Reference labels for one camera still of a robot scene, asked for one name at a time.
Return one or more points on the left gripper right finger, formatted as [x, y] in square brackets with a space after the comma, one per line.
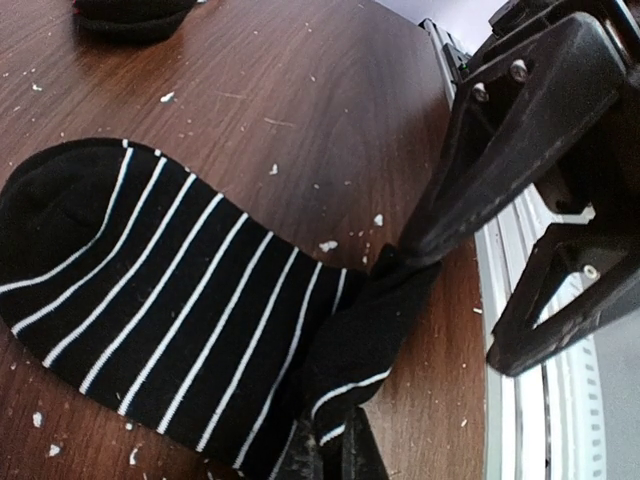
[361, 458]

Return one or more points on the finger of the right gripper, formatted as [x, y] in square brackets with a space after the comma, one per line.
[522, 338]

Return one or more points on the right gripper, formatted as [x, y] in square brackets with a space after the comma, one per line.
[555, 86]

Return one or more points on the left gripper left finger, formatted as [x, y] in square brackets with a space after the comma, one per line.
[301, 459]

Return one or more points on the black white striped sock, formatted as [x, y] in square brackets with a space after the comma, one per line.
[151, 293]

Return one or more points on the argyle patterned sock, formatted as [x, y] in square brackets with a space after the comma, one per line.
[132, 21]

